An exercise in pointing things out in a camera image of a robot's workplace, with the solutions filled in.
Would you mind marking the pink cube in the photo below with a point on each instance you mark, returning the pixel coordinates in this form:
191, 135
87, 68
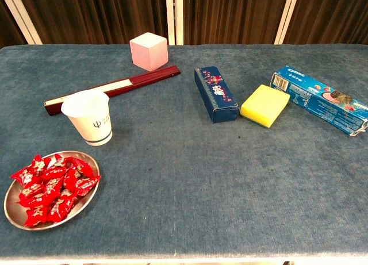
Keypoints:
148, 52

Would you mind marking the metal bowl of red candies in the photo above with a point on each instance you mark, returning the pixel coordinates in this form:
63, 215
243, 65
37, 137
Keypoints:
11, 209

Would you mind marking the blue Oreo cookie box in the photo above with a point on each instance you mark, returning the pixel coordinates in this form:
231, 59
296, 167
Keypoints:
316, 98

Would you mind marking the white frame post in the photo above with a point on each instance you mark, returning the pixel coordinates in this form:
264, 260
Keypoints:
27, 23
287, 17
170, 17
179, 17

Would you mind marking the dark blue printed box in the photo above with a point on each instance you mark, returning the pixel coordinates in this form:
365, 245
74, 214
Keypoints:
215, 92

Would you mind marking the dark red folded fan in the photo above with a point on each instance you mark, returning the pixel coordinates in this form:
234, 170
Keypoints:
149, 76

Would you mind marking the white paper cup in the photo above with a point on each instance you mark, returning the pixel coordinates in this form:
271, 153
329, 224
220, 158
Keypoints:
92, 124

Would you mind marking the dark brown curtain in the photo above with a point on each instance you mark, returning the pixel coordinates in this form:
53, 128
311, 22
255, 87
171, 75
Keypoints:
330, 15
95, 15
8, 29
230, 15

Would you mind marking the yellow sponge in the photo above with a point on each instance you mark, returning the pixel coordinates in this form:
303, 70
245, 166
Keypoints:
264, 105

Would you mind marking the blue table cloth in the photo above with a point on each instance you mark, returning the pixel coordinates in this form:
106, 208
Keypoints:
184, 176

